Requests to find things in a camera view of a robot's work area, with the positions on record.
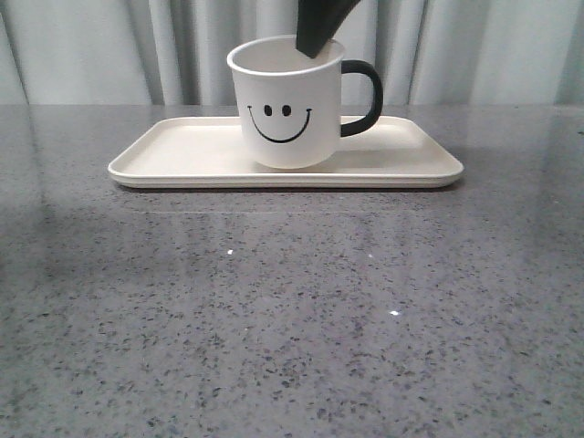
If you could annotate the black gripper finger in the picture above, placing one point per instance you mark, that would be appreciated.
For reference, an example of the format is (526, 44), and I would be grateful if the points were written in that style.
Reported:
(318, 21)

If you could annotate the white smiley mug black handle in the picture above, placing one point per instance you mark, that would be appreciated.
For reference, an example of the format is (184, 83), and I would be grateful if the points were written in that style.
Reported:
(289, 104)

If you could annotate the cream rectangular plastic tray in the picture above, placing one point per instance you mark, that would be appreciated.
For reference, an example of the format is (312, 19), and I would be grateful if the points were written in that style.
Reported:
(208, 152)

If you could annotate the pale green pleated curtain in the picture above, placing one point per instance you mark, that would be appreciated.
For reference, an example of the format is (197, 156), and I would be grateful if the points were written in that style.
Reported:
(174, 52)

